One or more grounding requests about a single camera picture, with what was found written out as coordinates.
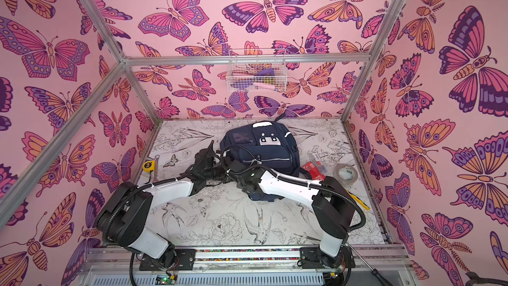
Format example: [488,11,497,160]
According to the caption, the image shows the green circuit board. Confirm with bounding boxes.
[155,274,177,285]

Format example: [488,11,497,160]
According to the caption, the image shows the black handled screwdriver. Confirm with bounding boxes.
[347,243,393,286]

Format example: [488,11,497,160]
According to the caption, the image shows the red paper pack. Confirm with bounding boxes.
[301,162,325,181]

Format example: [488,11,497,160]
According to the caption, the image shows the yellow handled pliers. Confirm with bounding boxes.
[348,191,370,211]

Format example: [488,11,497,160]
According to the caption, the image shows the clear packing tape roll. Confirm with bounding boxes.
[333,164,359,188]

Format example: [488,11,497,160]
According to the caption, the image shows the yellow tape measure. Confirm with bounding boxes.
[142,160,154,173]

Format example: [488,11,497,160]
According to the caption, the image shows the clear plastic stationery case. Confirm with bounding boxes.
[309,152,326,172]

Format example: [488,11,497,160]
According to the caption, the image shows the white wire basket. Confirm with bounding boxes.
[225,48,288,93]

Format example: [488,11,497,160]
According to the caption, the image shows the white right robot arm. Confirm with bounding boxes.
[219,145,366,268]

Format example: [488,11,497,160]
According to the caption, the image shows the navy blue student backpack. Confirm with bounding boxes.
[220,120,309,203]

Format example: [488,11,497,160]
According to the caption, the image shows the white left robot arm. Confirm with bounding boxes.
[94,142,215,268]

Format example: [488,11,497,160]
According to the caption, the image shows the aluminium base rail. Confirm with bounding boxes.
[76,246,419,285]

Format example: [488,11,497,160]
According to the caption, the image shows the silver wrench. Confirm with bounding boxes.
[152,155,160,183]

